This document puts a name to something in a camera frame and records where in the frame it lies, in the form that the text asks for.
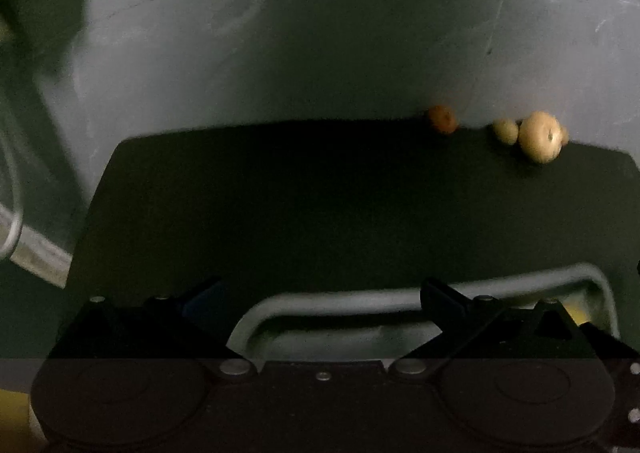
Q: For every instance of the small orange fruit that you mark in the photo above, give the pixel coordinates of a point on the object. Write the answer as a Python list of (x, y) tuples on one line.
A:
[(442, 119)]

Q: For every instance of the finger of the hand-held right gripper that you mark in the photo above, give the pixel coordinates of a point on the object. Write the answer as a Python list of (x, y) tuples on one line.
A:
[(625, 393)]

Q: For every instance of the metal tray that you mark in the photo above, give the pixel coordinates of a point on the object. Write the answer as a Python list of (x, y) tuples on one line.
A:
[(350, 304)]

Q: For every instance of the striped pale melon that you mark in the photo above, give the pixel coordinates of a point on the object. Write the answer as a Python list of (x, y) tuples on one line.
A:
[(540, 137)]

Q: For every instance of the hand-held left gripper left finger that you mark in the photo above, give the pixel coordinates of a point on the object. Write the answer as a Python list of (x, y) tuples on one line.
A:
[(202, 304)]

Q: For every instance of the yellow container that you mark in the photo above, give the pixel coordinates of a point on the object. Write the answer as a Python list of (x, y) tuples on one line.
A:
[(12, 415)]

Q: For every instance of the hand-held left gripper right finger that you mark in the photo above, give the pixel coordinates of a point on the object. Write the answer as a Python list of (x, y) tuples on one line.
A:
[(442, 305)]

